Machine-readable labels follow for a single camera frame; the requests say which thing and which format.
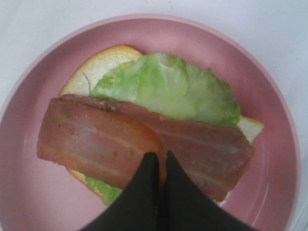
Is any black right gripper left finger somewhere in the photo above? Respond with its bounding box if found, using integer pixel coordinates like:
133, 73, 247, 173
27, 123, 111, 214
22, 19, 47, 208
82, 153, 166, 231

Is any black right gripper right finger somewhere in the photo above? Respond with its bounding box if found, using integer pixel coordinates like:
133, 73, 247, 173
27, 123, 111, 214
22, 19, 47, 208
165, 151, 255, 231

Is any long bacon strip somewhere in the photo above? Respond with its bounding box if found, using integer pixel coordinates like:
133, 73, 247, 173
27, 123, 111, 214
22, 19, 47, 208
60, 94, 254, 202

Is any green lettuce leaf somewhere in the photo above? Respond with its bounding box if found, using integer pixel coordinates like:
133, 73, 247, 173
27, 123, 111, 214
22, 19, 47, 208
84, 51, 242, 207

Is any bread slice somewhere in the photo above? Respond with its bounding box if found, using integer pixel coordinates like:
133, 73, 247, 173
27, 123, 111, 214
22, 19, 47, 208
60, 45, 264, 202

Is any pink round plate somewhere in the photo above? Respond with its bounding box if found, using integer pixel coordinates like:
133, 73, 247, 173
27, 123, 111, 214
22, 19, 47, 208
0, 14, 301, 231

